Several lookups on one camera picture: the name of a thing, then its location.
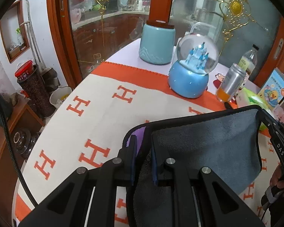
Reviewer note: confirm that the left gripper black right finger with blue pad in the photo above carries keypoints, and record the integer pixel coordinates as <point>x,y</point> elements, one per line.
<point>199,197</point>

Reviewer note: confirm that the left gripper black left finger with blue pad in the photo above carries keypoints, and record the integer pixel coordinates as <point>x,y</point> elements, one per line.
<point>87,197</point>

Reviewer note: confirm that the purple and grey towel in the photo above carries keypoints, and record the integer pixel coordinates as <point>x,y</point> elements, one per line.
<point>218,140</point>

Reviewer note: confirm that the person's hand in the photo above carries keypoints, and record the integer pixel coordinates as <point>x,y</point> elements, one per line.
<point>276,178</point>

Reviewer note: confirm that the blue illustrated carton box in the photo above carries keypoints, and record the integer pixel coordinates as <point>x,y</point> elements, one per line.
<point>272,91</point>

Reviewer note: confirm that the green wet wipes pack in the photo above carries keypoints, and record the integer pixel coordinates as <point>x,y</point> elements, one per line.
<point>245,98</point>

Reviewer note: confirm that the silver and orange can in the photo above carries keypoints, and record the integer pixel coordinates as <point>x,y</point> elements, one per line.
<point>231,83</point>

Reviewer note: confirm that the orange H-pattern tablecloth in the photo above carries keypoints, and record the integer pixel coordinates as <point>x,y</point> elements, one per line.
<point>89,127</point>

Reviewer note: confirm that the glass oil bottle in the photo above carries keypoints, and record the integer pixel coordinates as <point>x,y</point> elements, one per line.
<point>248,61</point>

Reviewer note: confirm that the glass ashtray on cabinet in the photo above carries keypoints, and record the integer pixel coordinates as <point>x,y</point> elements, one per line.
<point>24,141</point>

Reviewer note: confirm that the wooden side cabinet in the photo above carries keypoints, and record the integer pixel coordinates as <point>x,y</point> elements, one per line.
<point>22,117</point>

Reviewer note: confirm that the white plastic bucket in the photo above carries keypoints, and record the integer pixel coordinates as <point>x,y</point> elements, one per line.
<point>59,96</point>

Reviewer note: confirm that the blue castle snow globe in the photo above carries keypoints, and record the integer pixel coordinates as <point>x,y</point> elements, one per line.
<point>196,56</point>

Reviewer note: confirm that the dark woven tall basket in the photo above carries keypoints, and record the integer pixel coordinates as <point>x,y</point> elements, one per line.
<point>34,87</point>

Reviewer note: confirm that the red lidded plastic jar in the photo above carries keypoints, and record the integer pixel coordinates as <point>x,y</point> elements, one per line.
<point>25,70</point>

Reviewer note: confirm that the light blue ceramic jar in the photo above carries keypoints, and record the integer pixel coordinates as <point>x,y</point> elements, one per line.
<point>157,43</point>

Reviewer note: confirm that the wooden glass sliding door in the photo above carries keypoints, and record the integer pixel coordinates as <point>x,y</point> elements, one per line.
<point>87,32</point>

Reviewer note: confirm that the white mop handle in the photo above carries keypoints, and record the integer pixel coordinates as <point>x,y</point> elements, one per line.
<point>32,39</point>

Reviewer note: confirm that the wooden wall niche frame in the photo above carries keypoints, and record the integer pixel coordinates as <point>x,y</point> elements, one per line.
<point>13,32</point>

